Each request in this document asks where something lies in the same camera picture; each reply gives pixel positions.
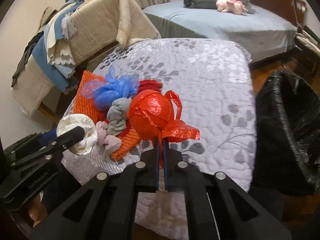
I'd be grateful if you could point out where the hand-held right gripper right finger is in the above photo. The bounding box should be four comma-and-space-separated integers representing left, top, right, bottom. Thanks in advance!
162, 137, 293, 240

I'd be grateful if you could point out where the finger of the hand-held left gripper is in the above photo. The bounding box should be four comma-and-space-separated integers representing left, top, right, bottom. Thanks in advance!
10, 126, 86, 176
4, 129, 58, 156

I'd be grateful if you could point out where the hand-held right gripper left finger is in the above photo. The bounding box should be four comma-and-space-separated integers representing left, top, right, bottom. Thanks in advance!
29, 136, 161, 240

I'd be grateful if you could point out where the white plastic bag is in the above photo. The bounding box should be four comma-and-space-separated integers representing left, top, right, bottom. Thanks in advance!
56, 114, 98, 156

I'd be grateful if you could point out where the pale pink sock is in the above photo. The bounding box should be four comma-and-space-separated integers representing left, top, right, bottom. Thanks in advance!
96, 121, 122, 161

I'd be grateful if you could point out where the orange knitted cloth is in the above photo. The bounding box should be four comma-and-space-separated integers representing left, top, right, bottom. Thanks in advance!
72, 70, 108, 123

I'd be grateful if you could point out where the orange foam net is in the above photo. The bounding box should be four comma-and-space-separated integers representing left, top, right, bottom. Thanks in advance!
110, 126, 144, 161

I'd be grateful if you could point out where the red plastic bag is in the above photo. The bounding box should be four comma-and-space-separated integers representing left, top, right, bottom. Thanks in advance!
127, 90, 201, 143

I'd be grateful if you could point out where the grey sock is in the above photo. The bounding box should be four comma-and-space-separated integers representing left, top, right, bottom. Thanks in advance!
107, 97, 132, 136

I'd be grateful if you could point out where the blue plastic bag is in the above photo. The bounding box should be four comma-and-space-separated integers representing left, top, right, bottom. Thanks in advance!
80, 66, 140, 111

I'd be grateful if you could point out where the red knit glove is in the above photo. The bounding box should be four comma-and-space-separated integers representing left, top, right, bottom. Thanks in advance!
138, 79, 163, 93

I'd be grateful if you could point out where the black trash bag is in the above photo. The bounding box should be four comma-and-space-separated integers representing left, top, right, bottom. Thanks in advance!
251, 69, 320, 197

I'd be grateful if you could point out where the person's left hand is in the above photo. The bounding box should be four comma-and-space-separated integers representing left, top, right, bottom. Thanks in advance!
28, 196, 48, 228

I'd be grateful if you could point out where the blue white scalloped blanket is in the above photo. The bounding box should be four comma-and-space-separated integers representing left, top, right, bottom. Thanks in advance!
32, 0, 87, 94

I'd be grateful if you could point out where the dark cloth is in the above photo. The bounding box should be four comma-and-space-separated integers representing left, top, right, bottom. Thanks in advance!
11, 27, 44, 88

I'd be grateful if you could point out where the khaki cloth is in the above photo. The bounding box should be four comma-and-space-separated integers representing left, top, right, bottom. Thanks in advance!
39, 6, 59, 32

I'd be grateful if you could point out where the beige blanket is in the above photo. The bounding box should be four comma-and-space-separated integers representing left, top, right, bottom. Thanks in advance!
11, 0, 160, 117

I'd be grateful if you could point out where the bed with blue sheet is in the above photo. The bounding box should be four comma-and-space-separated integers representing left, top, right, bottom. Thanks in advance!
142, 0, 298, 64

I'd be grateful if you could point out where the pink plush toy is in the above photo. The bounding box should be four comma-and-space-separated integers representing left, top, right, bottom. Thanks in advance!
216, 0, 249, 15

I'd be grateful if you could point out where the wooden headboard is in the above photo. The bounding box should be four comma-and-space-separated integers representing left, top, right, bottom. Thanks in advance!
250, 0, 308, 30

